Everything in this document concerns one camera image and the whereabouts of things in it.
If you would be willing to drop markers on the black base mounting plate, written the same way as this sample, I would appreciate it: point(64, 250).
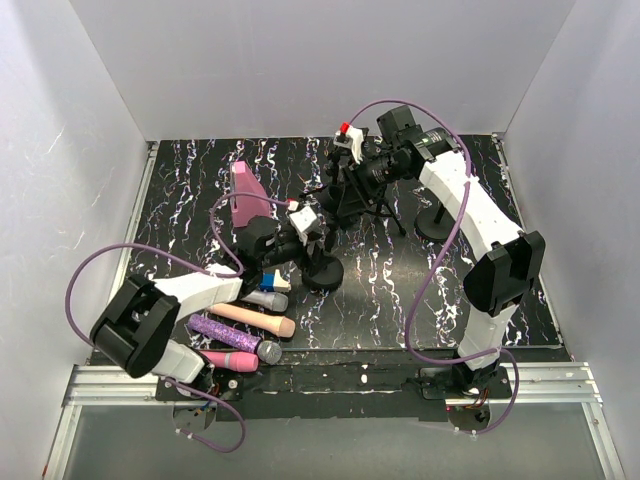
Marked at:
point(324, 384)

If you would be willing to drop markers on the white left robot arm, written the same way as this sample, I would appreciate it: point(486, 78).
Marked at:
point(134, 331)

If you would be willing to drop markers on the silver microphone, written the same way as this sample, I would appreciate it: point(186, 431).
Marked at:
point(273, 301)

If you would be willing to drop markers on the purple glitter microphone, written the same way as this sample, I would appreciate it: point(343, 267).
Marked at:
point(266, 350)

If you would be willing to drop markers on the black tripod microphone stand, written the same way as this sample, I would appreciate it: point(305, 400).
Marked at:
point(383, 210)

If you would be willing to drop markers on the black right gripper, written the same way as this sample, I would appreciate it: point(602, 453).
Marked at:
point(356, 195)

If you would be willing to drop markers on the beige microphone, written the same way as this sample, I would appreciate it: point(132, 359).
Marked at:
point(280, 326)

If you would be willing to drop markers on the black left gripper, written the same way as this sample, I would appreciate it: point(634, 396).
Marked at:
point(302, 249)

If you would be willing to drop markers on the blue and white small block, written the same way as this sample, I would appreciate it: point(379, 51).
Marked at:
point(274, 282)

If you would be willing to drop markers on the pink wedge-shaped box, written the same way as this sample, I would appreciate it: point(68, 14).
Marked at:
point(245, 206)

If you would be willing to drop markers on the black tripod shock-mount stand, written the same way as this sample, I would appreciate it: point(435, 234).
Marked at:
point(336, 153)

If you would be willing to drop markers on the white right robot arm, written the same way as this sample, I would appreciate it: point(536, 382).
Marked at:
point(508, 260)

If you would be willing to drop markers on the aluminium frame rail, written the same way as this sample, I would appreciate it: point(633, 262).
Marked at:
point(118, 428)

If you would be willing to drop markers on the pink plastic microphone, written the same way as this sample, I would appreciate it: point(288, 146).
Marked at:
point(240, 361)

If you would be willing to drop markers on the black round-base stand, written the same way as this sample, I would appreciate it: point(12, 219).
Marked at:
point(433, 222)
point(331, 277)

